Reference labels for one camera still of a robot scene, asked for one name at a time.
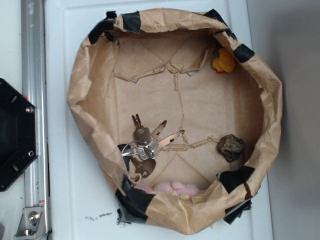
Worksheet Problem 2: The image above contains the dark brown rock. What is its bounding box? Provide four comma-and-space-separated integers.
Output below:
217, 134, 246, 163

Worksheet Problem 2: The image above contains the brown paper bag tray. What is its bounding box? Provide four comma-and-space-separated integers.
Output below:
67, 8, 283, 235

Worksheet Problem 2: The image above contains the silver key bunch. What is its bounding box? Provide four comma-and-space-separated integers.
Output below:
121, 114, 185, 179

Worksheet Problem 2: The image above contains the pink plush toy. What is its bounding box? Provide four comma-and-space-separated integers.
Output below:
135, 181, 206, 197

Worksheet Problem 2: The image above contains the yellow rubber duck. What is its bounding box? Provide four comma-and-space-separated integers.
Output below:
211, 47, 236, 74

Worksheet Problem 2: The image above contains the aluminium extrusion rail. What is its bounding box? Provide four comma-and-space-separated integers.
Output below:
21, 0, 52, 240

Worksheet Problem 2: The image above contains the black octagonal mount plate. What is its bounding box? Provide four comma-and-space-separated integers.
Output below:
0, 78, 38, 192

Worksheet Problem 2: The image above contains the metal corner bracket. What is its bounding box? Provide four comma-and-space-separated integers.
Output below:
14, 206, 49, 240

